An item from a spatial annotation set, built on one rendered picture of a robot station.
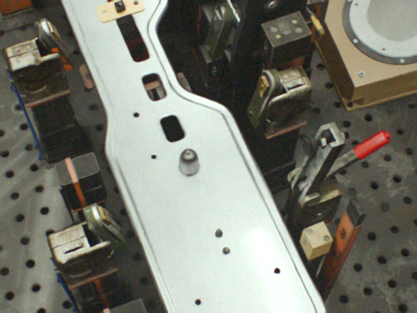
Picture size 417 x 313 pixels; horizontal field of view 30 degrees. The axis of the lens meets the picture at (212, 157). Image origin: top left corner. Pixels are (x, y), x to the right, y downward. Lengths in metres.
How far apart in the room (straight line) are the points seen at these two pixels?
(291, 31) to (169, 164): 0.29
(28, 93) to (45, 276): 0.36
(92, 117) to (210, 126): 0.43
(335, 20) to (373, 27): 0.08
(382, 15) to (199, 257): 0.67
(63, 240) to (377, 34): 0.81
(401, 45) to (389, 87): 0.09
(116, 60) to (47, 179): 0.35
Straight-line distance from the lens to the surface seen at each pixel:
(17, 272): 1.55
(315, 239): 1.16
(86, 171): 1.29
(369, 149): 1.15
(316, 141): 1.06
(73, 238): 1.18
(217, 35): 1.33
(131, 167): 1.27
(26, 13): 1.84
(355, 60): 1.63
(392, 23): 1.61
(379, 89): 1.65
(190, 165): 1.23
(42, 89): 1.41
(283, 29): 1.26
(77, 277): 1.25
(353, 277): 1.54
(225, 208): 1.23
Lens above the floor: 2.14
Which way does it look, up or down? 64 degrees down
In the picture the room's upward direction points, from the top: 1 degrees clockwise
